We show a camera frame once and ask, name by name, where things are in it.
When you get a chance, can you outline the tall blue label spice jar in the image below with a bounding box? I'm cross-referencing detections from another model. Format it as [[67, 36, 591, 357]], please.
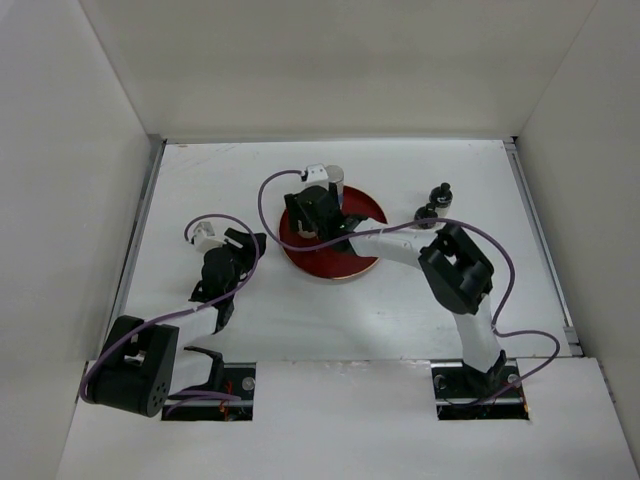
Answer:
[[326, 165, 344, 204]]

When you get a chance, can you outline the black cap grinder bottle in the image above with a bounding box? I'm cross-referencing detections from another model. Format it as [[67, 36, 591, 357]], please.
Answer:
[[413, 203, 439, 230], [429, 182, 453, 210]]

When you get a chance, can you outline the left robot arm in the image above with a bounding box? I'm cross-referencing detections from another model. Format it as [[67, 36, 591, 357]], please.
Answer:
[[80, 228, 266, 417]]

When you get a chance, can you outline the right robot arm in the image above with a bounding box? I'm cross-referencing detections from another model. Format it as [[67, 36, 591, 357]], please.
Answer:
[[284, 185, 506, 397]]

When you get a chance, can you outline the red round tray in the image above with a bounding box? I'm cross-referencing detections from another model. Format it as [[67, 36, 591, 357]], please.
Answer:
[[278, 186, 387, 280]]

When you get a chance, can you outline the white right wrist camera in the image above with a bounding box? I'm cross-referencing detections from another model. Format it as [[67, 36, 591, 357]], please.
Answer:
[[301, 164, 329, 189]]

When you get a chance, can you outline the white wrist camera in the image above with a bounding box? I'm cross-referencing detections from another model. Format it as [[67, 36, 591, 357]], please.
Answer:
[[301, 164, 329, 189], [191, 221, 224, 254]]

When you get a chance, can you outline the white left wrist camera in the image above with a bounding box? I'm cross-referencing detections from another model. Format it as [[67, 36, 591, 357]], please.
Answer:
[[191, 221, 224, 254]]

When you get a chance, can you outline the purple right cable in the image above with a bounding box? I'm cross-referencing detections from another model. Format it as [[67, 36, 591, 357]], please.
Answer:
[[257, 169, 562, 406]]

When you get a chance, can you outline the purple cable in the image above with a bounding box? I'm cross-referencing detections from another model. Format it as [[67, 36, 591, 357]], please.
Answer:
[[77, 213, 261, 419], [257, 169, 562, 406]]

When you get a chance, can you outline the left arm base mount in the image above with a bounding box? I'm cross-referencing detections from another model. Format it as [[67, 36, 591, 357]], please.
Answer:
[[161, 363, 257, 422]]

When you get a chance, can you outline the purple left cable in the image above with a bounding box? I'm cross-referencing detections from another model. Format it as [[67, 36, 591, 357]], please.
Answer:
[[77, 213, 261, 419]]

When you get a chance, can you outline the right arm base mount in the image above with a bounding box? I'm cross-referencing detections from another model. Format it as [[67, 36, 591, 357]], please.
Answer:
[[431, 361, 529, 421]]

